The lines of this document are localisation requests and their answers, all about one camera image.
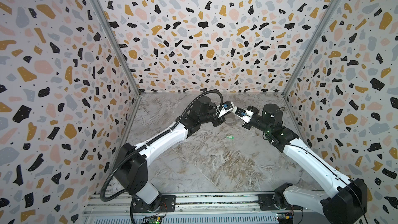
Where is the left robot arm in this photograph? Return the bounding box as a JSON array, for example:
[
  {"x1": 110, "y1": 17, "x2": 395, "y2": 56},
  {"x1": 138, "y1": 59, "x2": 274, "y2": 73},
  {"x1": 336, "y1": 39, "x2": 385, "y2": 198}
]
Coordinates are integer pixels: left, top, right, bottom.
[{"x1": 101, "y1": 93, "x2": 234, "y2": 212}]

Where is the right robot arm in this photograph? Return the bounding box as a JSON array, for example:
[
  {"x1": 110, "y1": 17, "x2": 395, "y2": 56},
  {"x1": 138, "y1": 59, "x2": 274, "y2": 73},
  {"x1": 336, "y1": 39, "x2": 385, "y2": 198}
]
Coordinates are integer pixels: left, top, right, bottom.
[{"x1": 234, "y1": 104, "x2": 368, "y2": 224}]

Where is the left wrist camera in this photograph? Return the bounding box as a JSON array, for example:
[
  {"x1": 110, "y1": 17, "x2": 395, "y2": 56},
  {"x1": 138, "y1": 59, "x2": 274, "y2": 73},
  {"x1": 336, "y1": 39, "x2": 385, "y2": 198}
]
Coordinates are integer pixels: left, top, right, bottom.
[{"x1": 218, "y1": 101, "x2": 234, "y2": 118}]

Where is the circuit board with wires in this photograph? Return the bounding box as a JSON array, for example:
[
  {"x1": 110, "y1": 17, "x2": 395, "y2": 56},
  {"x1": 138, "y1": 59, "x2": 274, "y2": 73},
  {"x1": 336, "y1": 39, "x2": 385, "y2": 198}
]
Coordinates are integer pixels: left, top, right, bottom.
[{"x1": 142, "y1": 213, "x2": 167, "y2": 224}]

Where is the black corrugated cable conduit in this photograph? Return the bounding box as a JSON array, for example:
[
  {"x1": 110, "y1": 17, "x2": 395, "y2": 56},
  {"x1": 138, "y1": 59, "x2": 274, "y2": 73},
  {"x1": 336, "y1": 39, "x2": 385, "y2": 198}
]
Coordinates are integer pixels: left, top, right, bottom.
[{"x1": 99, "y1": 89, "x2": 224, "y2": 203}]

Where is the aluminium corner post left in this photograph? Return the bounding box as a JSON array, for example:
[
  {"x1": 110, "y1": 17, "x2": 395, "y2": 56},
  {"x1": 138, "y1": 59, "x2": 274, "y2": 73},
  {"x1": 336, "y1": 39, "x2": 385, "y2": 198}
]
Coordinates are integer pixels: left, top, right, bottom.
[{"x1": 89, "y1": 0, "x2": 141, "y2": 97}]

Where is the aluminium corner post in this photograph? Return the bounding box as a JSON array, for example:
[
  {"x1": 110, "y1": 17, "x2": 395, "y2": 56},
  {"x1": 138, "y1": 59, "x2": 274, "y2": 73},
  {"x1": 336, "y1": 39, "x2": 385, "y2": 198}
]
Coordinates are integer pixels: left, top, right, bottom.
[
  {"x1": 89, "y1": 0, "x2": 141, "y2": 97},
  {"x1": 282, "y1": 0, "x2": 341, "y2": 99}
]

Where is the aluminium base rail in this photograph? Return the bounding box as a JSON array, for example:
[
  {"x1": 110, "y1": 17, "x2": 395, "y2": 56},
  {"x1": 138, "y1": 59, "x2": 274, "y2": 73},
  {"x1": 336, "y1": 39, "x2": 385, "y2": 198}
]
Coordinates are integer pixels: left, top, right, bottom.
[{"x1": 80, "y1": 192, "x2": 328, "y2": 224}]

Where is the aluminium corner post right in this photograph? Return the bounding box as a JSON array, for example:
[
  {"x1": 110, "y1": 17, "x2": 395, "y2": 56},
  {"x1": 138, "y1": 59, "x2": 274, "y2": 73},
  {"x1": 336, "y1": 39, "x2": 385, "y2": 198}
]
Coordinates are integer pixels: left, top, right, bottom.
[{"x1": 282, "y1": 0, "x2": 341, "y2": 99}]

